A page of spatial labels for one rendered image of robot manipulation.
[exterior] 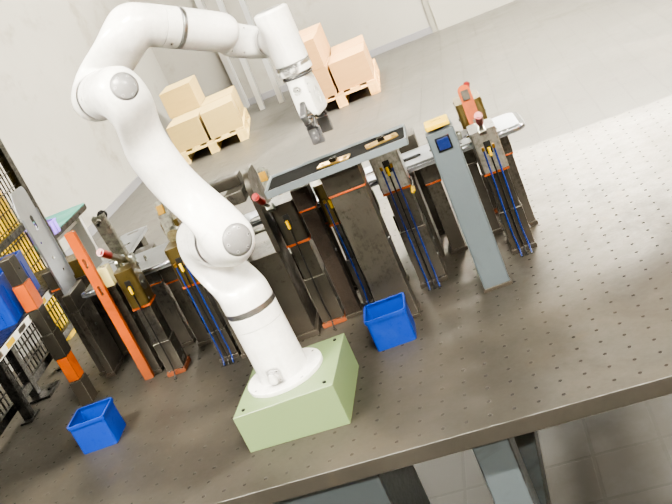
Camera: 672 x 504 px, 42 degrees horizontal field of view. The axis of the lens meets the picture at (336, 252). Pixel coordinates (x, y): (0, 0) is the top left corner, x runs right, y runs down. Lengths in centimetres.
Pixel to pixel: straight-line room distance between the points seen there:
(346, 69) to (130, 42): 685
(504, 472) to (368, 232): 68
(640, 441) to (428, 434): 108
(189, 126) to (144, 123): 739
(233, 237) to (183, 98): 789
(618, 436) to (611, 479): 19
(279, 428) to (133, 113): 76
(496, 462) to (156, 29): 114
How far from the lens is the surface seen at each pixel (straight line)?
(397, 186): 232
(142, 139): 185
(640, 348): 187
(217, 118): 918
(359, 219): 218
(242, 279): 197
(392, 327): 217
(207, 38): 197
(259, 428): 201
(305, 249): 236
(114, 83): 179
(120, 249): 253
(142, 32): 190
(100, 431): 243
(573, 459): 279
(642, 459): 272
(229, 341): 251
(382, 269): 223
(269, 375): 200
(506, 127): 246
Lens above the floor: 169
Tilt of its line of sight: 20 degrees down
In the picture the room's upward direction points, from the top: 24 degrees counter-clockwise
